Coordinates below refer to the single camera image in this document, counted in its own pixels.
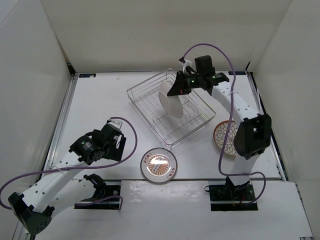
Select white plate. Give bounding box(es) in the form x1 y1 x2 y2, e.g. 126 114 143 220
158 80 184 119
213 120 238 157

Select right blue corner label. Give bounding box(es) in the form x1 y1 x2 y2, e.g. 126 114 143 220
228 71 247 76

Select blue corner label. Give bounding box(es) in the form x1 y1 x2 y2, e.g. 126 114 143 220
78 73 96 78
228 71 247 76

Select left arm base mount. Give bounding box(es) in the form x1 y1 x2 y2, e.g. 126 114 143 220
73 181 122 210

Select metal wire dish rack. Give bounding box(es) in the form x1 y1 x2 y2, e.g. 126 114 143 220
126 68 216 150

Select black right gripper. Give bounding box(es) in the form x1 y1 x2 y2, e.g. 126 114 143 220
166 71 203 97

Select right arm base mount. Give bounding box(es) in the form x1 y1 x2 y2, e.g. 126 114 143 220
204 184 258 212

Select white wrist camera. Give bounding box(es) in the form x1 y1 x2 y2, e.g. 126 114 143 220
106 119 123 130
178 57 193 74

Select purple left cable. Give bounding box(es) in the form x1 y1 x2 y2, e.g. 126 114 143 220
0 116 139 211

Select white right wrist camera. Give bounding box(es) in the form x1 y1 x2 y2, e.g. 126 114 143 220
178 57 193 74

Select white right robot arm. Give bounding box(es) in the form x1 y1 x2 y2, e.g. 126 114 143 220
167 55 272 200

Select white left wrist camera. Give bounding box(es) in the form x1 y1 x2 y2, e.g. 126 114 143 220
106 119 123 130

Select left blue corner label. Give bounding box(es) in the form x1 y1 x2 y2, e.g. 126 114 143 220
78 73 96 78

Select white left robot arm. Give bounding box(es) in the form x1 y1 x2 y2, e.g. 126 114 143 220
8 120 126 236

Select plate with orange sunburst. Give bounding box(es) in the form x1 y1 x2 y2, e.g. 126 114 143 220
140 147 178 185

